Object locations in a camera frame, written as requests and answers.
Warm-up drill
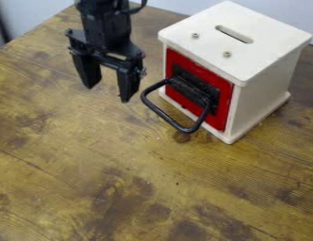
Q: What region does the red drawer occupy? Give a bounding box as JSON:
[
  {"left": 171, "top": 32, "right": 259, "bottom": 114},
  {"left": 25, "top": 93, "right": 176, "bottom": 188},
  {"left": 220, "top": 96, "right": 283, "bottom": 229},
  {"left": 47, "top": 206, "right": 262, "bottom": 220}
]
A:
[{"left": 165, "top": 48, "right": 235, "bottom": 131}]

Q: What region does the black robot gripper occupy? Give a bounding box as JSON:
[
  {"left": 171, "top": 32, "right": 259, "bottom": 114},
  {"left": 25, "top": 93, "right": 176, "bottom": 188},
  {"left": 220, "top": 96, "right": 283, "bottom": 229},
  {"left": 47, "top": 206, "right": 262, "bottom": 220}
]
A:
[{"left": 66, "top": 0, "right": 148, "bottom": 103}]

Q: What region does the black metal drawer handle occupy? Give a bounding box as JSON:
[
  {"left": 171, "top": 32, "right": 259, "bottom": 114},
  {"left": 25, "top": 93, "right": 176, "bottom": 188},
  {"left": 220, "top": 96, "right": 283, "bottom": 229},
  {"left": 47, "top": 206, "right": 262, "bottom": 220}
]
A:
[{"left": 139, "top": 63, "right": 222, "bottom": 135}]

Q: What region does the white wooden box cabinet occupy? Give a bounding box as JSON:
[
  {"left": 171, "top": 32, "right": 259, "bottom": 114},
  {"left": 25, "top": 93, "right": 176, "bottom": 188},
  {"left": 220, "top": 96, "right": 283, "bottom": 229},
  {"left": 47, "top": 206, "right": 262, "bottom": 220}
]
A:
[{"left": 157, "top": 1, "right": 312, "bottom": 144}]

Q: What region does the metal screw front top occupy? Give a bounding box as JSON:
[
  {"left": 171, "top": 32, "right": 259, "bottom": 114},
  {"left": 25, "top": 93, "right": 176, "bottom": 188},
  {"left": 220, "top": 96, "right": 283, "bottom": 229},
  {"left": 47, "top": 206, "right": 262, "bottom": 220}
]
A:
[{"left": 223, "top": 52, "right": 232, "bottom": 57}]

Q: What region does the metal screw near slot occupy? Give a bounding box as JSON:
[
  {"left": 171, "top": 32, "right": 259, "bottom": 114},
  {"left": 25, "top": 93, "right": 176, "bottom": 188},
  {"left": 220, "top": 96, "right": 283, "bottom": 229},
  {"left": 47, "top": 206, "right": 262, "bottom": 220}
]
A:
[{"left": 192, "top": 33, "right": 199, "bottom": 39}]

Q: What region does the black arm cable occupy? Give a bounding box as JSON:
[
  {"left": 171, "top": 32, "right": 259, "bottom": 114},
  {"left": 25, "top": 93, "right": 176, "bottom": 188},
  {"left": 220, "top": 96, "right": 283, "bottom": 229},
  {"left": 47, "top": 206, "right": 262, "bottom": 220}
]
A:
[{"left": 116, "top": 0, "right": 149, "bottom": 15}]

